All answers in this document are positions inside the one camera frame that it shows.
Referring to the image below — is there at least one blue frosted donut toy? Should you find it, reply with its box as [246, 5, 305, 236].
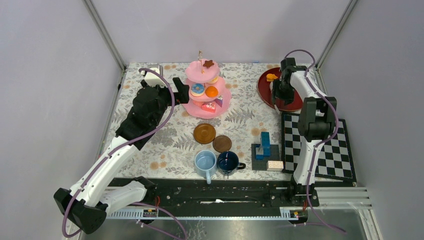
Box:
[190, 83, 206, 97]

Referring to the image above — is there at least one pink three-tier cake stand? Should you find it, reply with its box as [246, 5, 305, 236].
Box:
[183, 51, 232, 119]

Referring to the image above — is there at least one orange tart toy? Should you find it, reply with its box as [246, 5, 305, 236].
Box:
[205, 86, 219, 98]

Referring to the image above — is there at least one yellow round cake toy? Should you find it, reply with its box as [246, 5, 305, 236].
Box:
[207, 75, 220, 85]

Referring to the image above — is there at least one brown star cookie toy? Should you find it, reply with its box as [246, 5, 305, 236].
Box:
[202, 59, 215, 69]

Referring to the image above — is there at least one pink purple cake slice toy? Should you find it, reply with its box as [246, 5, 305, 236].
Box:
[214, 95, 224, 108]

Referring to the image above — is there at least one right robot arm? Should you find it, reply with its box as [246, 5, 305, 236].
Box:
[270, 57, 339, 186]

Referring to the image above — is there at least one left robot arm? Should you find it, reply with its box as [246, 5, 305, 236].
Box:
[53, 77, 190, 238]

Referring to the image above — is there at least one orange yellow fish pastry toy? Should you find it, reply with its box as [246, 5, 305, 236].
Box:
[265, 73, 279, 82]

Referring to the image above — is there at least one dark red round tray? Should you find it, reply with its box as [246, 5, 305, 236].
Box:
[257, 67, 303, 112]

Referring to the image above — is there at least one light brown wooden coaster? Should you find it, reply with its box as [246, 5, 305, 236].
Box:
[193, 123, 216, 145]

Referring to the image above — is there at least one blue building block tower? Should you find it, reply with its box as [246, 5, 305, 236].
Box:
[255, 131, 271, 160]

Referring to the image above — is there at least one dark brown wooden coaster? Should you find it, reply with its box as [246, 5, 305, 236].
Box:
[212, 135, 232, 153]

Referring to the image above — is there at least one light blue mug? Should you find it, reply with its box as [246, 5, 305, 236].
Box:
[194, 150, 218, 185]

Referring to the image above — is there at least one white building block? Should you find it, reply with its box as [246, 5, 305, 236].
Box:
[266, 160, 284, 172]

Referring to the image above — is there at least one grey building block baseplate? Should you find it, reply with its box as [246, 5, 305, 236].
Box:
[251, 143, 282, 171]

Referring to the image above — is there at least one dark blue mug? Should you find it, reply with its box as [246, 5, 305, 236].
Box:
[217, 151, 246, 176]

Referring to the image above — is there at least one black white checkerboard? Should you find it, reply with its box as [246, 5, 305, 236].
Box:
[281, 113, 357, 183]

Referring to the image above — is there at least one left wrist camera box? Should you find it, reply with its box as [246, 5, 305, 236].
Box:
[138, 64, 166, 87]

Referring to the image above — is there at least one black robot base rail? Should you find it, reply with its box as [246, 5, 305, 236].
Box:
[109, 177, 321, 218]

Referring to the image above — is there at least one aluminium frame post right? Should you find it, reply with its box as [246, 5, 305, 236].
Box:
[315, 0, 359, 69]

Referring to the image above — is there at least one aluminium frame post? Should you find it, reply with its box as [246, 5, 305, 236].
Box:
[82, 0, 126, 71]
[315, 0, 359, 69]

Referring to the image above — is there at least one aluminium frame post left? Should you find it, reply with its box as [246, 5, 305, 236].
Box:
[82, 0, 126, 71]

